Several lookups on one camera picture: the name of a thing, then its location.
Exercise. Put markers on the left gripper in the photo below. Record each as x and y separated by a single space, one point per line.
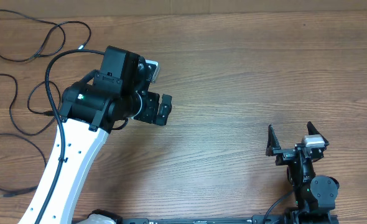
148 114

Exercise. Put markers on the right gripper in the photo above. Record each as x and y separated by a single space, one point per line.
283 154

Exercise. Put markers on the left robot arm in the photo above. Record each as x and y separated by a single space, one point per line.
118 91

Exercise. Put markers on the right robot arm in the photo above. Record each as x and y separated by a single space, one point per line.
314 194

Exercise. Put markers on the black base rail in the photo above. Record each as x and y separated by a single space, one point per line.
256 219

